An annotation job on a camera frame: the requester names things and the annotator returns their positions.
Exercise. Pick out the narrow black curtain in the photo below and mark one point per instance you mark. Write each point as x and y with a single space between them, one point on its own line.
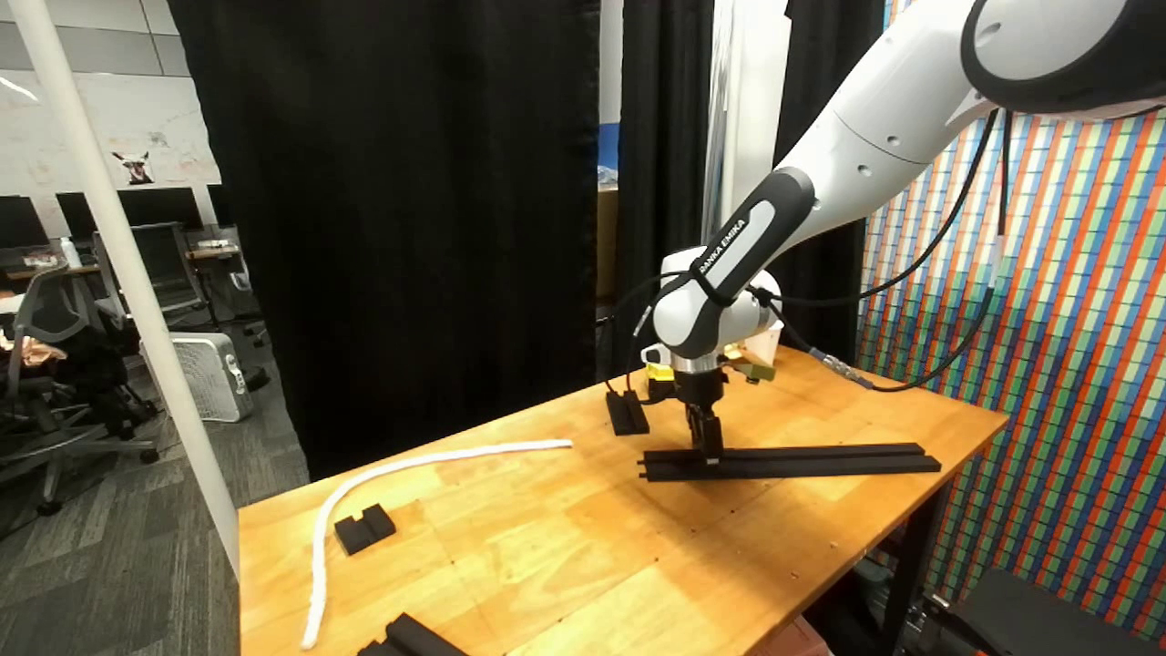
820 29
664 120

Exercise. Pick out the black office chair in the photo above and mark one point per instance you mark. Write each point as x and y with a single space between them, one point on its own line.
73 400

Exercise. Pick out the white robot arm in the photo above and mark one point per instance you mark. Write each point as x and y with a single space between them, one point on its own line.
876 133

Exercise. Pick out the white slanted pole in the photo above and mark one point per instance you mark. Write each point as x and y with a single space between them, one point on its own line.
126 278

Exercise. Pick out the white computer tower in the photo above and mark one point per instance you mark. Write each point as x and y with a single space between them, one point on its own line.
209 375

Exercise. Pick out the black table leg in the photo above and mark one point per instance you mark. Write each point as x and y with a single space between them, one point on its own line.
911 568

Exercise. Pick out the drone picture on wall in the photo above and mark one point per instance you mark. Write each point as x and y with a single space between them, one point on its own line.
131 170

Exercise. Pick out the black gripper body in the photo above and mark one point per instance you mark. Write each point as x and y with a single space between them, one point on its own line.
701 392

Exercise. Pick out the wide black grooved track piece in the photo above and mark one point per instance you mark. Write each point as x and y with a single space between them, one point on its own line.
881 456

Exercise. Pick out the multicoloured woven cloth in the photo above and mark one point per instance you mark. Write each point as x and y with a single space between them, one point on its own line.
1069 485

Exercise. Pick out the black stool seat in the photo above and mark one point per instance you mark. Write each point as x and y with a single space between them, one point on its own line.
1044 622

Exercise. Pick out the wide black curtain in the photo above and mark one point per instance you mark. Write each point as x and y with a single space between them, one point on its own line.
401 219

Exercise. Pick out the narrow black grooved track piece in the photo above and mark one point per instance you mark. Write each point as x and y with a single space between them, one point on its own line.
407 639

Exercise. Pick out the small black notched block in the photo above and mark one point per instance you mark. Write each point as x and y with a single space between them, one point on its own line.
366 530

